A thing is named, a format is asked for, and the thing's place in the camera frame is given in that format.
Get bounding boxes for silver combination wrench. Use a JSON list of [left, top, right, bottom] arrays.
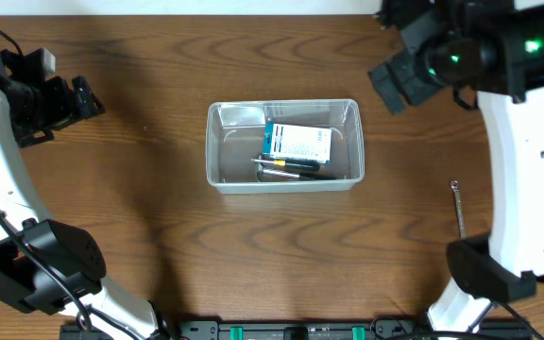
[[450, 180, 468, 239]]

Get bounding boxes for black yellow screwdriver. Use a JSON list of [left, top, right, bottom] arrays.
[[252, 159, 320, 172]]

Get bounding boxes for blue white screw box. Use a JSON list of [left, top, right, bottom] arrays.
[[263, 123, 332, 164]]

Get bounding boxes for clear plastic storage container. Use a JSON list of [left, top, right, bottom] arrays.
[[206, 99, 365, 194]]

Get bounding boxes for small black-handled hammer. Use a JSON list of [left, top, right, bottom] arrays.
[[255, 168, 336, 180]]

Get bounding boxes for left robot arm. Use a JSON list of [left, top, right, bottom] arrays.
[[0, 46, 170, 339]]

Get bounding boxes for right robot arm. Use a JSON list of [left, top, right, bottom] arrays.
[[369, 0, 544, 339]]

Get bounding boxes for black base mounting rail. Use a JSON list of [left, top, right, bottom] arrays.
[[59, 317, 533, 340]]

